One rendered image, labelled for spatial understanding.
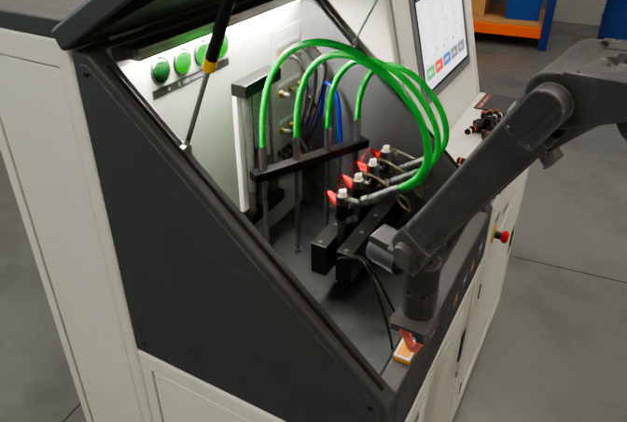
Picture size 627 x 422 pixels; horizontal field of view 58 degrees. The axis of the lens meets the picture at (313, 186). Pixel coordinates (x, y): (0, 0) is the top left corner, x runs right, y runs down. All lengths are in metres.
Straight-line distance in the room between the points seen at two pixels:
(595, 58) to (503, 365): 1.95
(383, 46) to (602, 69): 0.94
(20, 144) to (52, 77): 0.21
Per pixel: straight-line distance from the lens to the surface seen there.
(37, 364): 2.54
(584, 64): 0.56
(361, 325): 1.27
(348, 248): 1.23
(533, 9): 6.42
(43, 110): 1.11
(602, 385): 2.49
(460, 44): 1.91
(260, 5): 1.26
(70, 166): 1.12
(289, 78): 1.46
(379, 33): 1.43
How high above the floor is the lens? 1.72
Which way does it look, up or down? 31 degrees down
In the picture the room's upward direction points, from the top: straight up
